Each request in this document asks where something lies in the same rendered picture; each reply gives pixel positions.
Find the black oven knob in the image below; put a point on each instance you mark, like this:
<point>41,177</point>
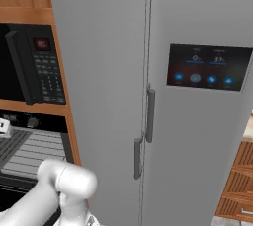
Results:
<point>32,123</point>

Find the black microwave oven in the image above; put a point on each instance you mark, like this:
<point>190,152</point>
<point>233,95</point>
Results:
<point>46,68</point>

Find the wooden oven cabinet frame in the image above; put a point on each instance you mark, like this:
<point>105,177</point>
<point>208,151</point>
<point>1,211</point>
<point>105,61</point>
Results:
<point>70,128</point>

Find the grey fridge door with screen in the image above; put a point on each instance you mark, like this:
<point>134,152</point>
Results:
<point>197,144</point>

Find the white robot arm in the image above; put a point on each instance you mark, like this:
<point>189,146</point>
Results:
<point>39,200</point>

